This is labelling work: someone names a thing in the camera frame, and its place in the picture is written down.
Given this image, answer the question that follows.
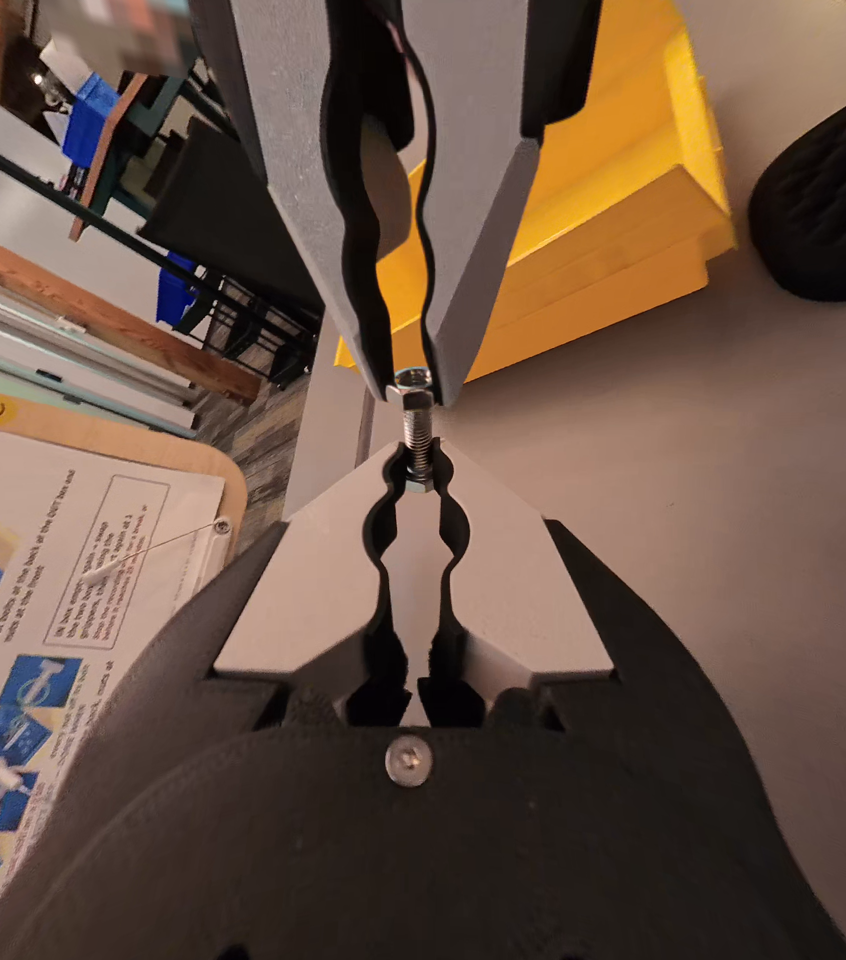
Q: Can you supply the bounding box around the steel hex bolt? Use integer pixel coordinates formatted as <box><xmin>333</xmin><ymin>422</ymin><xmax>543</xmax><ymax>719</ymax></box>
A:
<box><xmin>400</xmin><ymin>397</ymin><xmax>439</xmax><ymax>496</ymax></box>

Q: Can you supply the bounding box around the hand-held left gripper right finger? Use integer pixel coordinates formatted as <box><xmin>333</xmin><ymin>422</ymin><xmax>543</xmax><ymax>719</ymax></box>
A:
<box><xmin>429</xmin><ymin>441</ymin><xmax>615</xmax><ymax>727</ymax></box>

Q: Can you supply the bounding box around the yellow plastic bin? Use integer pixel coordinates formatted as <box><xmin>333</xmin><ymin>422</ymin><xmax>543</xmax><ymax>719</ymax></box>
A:
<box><xmin>333</xmin><ymin>0</ymin><xmax>737</xmax><ymax>384</ymax></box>

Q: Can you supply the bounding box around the blue storage crate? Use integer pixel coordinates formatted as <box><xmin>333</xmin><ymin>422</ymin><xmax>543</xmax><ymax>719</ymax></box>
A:
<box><xmin>155</xmin><ymin>251</ymin><xmax>204</xmax><ymax>329</ymax></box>
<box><xmin>63</xmin><ymin>71</ymin><xmax>121</xmax><ymax>162</ymax></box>

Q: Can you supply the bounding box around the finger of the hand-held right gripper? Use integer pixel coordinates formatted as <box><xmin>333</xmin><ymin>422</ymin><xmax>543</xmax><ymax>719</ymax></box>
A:
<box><xmin>400</xmin><ymin>0</ymin><xmax>545</xmax><ymax>410</ymax></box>
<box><xmin>190</xmin><ymin>0</ymin><xmax>399</xmax><ymax>402</ymax></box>

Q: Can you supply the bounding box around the instruction sheet on board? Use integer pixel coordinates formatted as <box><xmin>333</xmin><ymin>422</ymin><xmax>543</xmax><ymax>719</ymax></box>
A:
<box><xmin>0</xmin><ymin>388</ymin><xmax>249</xmax><ymax>939</ymax></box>

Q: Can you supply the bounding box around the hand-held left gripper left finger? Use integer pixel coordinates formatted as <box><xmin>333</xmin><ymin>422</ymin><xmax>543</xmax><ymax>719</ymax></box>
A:
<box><xmin>213</xmin><ymin>441</ymin><xmax>403</xmax><ymax>725</ymax></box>

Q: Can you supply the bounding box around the printed instruction sheet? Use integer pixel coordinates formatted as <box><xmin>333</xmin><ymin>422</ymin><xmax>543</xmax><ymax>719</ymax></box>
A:
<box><xmin>0</xmin><ymin>418</ymin><xmax>229</xmax><ymax>935</ymax></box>

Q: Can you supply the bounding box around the black mesh office chair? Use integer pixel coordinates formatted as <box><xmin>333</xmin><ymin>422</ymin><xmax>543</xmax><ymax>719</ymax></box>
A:
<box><xmin>136</xmin><ymin>116</ymin><xmax>326</xmax><ymax>316</ymax></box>

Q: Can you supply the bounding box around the steel hex nut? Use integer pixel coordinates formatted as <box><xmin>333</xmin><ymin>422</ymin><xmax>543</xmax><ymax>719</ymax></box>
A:
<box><xmin>385</xmin><ymin>366</ymin><xmax>436</xmax><ymax>412</ymax></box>

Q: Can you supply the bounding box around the black textured pad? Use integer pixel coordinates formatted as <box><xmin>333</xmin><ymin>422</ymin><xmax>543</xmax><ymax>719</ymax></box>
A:
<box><xmin>747</xmin><ymin>73</ymin><xmax>846</xmax><ymax>303</ymax></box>

